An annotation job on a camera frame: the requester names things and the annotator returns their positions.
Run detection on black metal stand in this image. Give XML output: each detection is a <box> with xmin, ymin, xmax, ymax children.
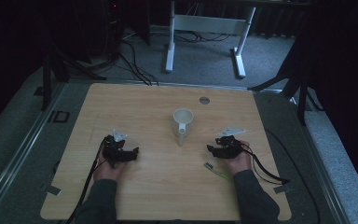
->
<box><xmin>40</xmin><ymin>36</ymin><xmax>108</xmax><ymax>112</ymax></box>
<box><xmin>247</xmin><ymin>59</ymin><xmax>324</xmax><ymax>127</ymax></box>

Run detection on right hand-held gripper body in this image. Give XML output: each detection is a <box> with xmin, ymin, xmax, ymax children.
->
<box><xmin>215</xmin><ymin>126</ymin><xmax>248</xmax><ymax>160</ymax></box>

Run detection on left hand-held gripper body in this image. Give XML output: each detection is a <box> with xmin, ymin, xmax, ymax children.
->
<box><xmin>102</xmin><ymin>128</ymin><xmax>133</xmax><ymax>169</ymax></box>

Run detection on person's right hand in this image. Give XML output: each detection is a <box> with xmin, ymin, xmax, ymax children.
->
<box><xmin>225</xmin><ymin>140</ymin><xmax>254</xmax><ymax>177</ymax></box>

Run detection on person's left hand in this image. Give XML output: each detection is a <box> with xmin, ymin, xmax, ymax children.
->
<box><xmin>92</xmin><ymin>141</ymin><xmax>129</xmax><ymax>183</ymax></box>

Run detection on black square frame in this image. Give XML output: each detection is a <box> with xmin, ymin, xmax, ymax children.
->
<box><xmin>47</xmin><ymin>109</ymin><xmax>71</xmax><ymax>124</ymax></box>

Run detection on green toothbrush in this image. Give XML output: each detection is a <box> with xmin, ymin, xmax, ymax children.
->
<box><xmin>203</xmin><ymin>161</ymin><xmax>233</xmax><ymax>182</ymax></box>

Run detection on grey tape piece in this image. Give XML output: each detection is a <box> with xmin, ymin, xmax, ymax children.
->
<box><xmin>44</xmin><ymin>184</ymin><xmax>62</xmax><ymax>197</ymax></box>
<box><xmin>272</xmin><ymin>184</ymin><xmax>292</xmax><ymax>194</ymax></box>

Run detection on white table frame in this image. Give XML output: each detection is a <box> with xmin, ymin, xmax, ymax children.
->
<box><xmin>164</xmin><ymin>0</ymin><xmax>257</xmax><ymax>79</ymax></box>

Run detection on white cup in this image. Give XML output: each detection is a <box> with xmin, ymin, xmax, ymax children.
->
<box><xmin>172</xmin><ymin>107</ymin><xmax>196</xmax><ymax>147</ymax></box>

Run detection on black floor cables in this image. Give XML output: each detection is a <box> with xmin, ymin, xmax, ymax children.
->
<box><xmin>117</xmin><ymin>31</ymin><xmax>160</xmax><ymax>87</ymax></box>

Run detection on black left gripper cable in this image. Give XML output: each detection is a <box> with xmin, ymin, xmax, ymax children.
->
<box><xmin>65</xmin><ymin>139</ymin><xmax>107</xmax><ymax>224</ymax></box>

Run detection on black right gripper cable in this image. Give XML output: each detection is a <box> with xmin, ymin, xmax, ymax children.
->
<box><xmin>243</xmin><ymin>145</ymin><xmax>291</xmax><ymax>186</ymax></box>

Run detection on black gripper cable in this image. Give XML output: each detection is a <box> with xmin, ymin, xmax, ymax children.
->
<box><xmin>243</xmin><ymin>145</ymin><xmax>291</xmax><ymax>186</ymax></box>
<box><xmin>65</xmin><ymin>139</ymin><xmax>107</xmax><ymax>224</ymax></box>

